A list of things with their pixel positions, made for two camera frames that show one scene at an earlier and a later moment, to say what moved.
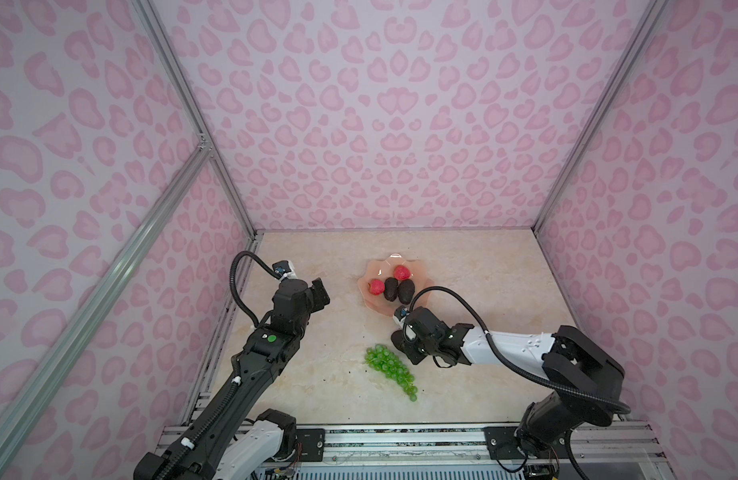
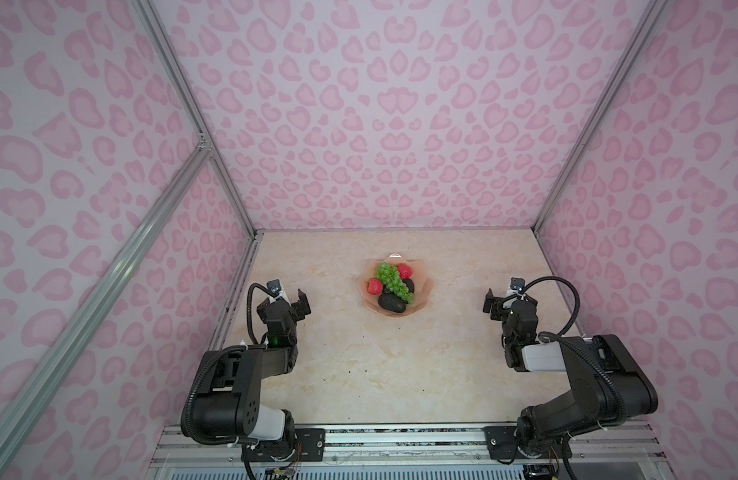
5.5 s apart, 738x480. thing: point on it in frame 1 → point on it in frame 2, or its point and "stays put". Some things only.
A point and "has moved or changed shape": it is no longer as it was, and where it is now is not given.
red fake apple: (401, 272) stays put
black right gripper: (407, 350) → (498, 306)
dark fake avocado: (390, 288) has moved or changed shape
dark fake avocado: (405, 291) stays put
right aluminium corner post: (645, 28) stays put
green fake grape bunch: (380, 358) → (389, 275)
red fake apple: (376, 287) stays put
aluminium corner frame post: (147, 10) stays put
